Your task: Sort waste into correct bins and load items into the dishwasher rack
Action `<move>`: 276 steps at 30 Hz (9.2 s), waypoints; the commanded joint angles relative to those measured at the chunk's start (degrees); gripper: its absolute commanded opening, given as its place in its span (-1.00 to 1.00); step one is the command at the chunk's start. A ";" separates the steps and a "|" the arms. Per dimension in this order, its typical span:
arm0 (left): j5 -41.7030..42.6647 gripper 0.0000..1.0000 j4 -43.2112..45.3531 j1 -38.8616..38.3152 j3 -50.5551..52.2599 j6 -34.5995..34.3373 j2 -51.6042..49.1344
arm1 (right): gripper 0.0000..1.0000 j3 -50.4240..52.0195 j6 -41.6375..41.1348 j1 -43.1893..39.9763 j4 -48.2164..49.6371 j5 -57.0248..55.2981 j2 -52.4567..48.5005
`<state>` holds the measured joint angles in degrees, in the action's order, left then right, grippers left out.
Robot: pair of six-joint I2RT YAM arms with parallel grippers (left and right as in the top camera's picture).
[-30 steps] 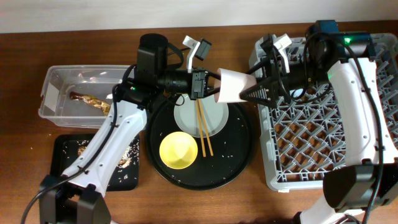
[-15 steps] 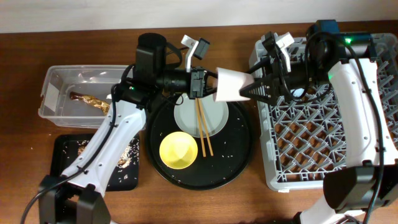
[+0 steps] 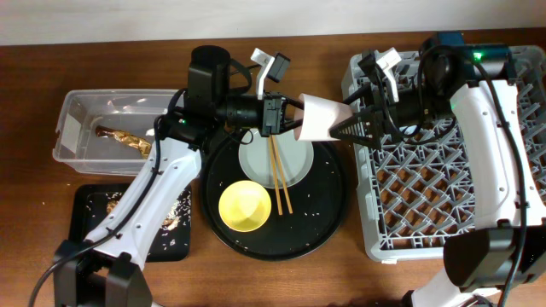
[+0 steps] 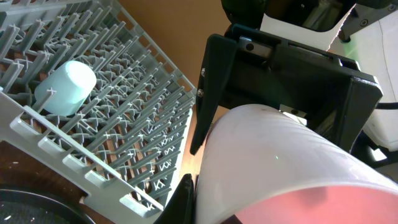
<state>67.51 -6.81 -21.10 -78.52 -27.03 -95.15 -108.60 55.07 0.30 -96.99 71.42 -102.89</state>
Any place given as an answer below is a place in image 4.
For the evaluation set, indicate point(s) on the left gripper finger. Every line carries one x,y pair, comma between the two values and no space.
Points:
180,207

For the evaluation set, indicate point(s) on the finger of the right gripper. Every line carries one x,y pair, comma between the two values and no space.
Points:
345,111
217,64

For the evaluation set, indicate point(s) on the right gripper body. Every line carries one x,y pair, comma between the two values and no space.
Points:
273,71

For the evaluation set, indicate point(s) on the pink cup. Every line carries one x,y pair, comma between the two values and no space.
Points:
260,166

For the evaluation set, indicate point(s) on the blue cup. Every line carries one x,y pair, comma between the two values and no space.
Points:
72,82

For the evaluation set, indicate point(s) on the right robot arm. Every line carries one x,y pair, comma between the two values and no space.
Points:
363,31

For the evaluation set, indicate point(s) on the grey dishwasher rack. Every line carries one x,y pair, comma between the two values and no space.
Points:
124,145

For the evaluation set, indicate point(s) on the round black tray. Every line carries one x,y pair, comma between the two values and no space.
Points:
21,205

